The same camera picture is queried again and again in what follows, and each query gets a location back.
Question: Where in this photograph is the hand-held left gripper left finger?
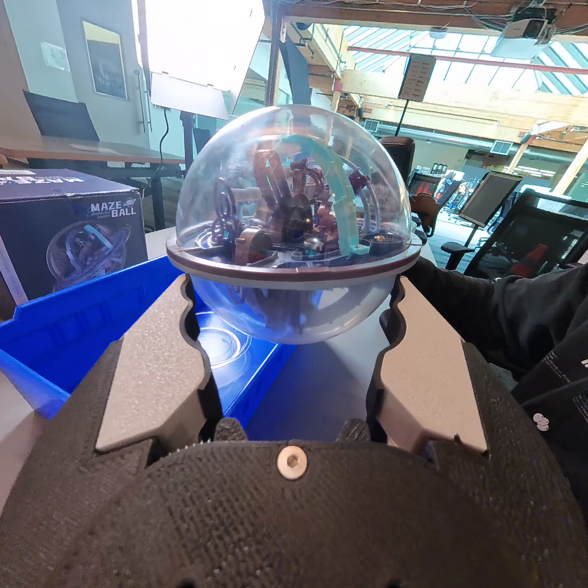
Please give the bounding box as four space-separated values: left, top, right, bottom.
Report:
96 274 214 453

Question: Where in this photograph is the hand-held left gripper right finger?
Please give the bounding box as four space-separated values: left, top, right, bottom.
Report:
368 276 488 454

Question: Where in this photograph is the blue plastic bin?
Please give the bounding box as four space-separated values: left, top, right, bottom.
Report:
0 256 299 432

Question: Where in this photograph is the clear plastic maze ball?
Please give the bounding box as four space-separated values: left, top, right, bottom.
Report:
167 105 423 345

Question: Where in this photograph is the person's right forearm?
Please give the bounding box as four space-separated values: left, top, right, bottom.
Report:
405 258 588 386

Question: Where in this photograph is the person's right hand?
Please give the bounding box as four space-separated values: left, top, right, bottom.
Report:
411 191 442 235

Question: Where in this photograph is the person's black sweatshirt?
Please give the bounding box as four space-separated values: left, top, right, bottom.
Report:
510 322 588 520

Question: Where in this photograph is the dark blue cardboard box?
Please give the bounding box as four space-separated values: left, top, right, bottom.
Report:
0 168 148 318

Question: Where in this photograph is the ceiling projector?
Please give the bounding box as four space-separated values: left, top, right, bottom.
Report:
492 5 588 60

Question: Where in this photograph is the bright light panel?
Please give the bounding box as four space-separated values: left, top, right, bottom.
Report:
145 0 267 120

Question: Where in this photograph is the clear plastic ring stand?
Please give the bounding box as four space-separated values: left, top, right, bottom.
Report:
189 313 251 368

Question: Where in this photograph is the framed wall picture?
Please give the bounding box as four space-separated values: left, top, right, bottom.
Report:
83 21 127 100

